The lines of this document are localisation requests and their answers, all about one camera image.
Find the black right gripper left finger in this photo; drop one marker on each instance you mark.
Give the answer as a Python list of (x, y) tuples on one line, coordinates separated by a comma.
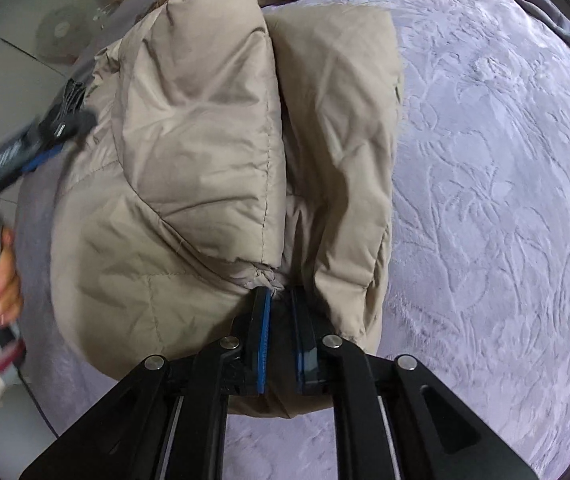
[(254, 328)]

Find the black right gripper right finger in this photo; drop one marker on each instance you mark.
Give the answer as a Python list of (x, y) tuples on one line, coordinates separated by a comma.
[(310, 325)]

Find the beige down puffer coat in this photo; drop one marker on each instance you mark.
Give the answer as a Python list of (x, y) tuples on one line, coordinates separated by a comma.
[(235, 148)]

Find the person's left hand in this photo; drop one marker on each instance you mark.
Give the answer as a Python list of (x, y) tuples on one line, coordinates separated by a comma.
[(11, 301)]

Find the dark green printed cloth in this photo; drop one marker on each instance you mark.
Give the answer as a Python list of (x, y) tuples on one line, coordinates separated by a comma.
[(72, 97)]

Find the grey round floor fan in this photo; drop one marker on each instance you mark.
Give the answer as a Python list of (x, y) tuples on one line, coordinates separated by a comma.
[(62, 35)]

